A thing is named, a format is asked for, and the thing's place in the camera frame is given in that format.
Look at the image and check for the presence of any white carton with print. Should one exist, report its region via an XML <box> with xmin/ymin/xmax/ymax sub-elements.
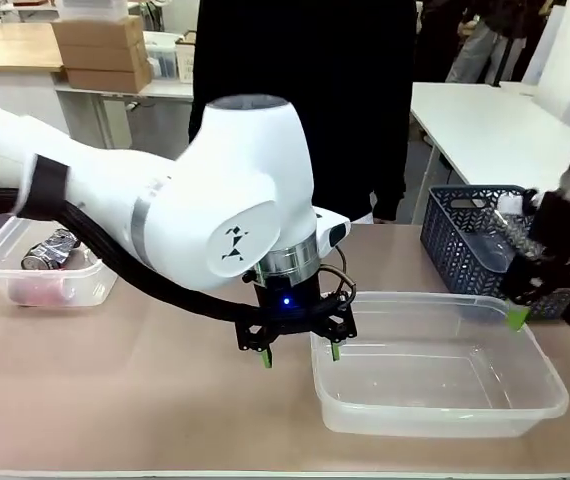
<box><xmin>174</xmin><ymin>30</ymin><xmax>199</xmax><ymax>84</ymax></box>

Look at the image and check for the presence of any person in grey trousers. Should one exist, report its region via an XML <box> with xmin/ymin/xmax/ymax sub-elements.
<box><xmin>444</xmin><ymin>0</ymin><xmax>549</xmax><ymax>84</ymax></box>

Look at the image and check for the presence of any white board panel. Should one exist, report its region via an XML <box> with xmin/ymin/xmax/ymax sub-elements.
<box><xmin>521</xmin><ymin>4</ymin><xmax>567</xmax><ymax>87</ymax></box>

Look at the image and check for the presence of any white desk under boxes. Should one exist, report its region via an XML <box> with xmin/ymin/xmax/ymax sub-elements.
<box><xmin>54</xmin><ymin>79</ymin><xmax>196</xmax><ymax>150</ymax></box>

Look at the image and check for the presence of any brown cardboard box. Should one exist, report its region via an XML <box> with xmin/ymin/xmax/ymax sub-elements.
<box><xmin>64</xmin><ymin>64</ymin><xmax>154</xmax><ymax>94</ymax></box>
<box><xmin>52</xmin><ymin>14</ymin><xmax>146</xmax><ymax>51</ymax></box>
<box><xmin>59</xmin><ymin>42</ymin><xmax>149</xmax><ymax>72</ymax></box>

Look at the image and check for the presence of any blue plastic basket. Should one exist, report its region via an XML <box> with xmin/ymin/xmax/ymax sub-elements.
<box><xmin>419</xmin><ymin>184</ymin><xmax>570</xmax><ymax>321</ymax></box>

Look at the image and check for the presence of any white table with metal legs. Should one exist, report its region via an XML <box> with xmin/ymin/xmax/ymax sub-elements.
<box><xmin>409</xmin><ymin>81</ymin><xmax>570</xmax><ymax>221</ymax></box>

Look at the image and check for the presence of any person in black coat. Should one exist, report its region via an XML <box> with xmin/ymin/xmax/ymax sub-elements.
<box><xmin>188</xmin><ymin>0</ymin><xmax>419</xmax><ymax>224</ymax></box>

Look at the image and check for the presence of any small clear plastic container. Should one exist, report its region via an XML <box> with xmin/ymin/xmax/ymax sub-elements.
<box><xmin>0</xmin><ymin>215</ymin><xmax>119</xmax><ymax>307</ymax></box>

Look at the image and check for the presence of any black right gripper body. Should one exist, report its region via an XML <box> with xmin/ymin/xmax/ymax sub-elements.
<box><xmin>502</xmin><ymin>189</ymin><xmax>570</xmax><ymax>307</ymax></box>

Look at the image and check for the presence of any clear storage box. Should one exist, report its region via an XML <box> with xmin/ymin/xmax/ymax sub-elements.
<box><xmin>143</xmin><ymin>30</ymin><xmax>186</xmax><ymax>81</ymax></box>

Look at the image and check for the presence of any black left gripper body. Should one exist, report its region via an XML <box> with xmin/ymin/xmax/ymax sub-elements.
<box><xmin>234</xmin><ymin>274</ymin><xmax>359</xmax><ymax>352</ymax></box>

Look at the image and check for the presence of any black cable bundle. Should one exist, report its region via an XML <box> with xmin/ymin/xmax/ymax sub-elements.
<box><xmin>0</xmin><ymin>187</ymin><xmax>276</xmax><ymax>326</ymax></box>

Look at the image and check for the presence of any black velcro strap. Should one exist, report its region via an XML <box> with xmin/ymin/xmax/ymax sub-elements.
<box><xmin>16</xmin><ymin>154</ymin><xmax>70</xmax><ymax>221</ymax></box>

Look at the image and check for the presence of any crushed red can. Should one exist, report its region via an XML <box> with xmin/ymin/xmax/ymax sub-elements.
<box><xmin>7</xmin><ymin>278</ymin><xmax>77</xmax><ymax>305</ymax></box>

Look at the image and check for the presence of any crushed silver black can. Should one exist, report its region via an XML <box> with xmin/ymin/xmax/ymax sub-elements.
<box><xmin>20</xmin><ymin>228</ymin><xmax>82</xmax><ymax>271</ymax></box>

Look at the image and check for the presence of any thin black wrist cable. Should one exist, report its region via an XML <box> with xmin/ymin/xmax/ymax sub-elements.
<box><xmin>320</xmin><ymin>245</ymin><xmax>357</xmax><ymax>304</ymax></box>

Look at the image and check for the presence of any white box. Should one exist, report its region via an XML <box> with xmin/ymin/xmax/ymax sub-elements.
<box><xmin>61</xmin><ymin>0</ymin><xmax>130</xmax><ymax>22</ymax></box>

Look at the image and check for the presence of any light wooden table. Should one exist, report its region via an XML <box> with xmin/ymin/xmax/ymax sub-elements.
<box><xmin>0</xmin><ymin>22</ymin><xmax>66</xmax><ymax>76</ymax></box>

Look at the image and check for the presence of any clear plastic bottle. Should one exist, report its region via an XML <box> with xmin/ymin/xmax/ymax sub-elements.
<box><xmin>464</xmin><ymin>194</ymin><xmax>542</xmax><ymax>275</ymax></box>

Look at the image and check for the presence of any large clear plastic container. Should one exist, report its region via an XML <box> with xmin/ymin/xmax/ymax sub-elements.
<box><xmin>309</xmin><ymin>291</ymin><xmax>570</xmax><ymax>439</ymax></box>

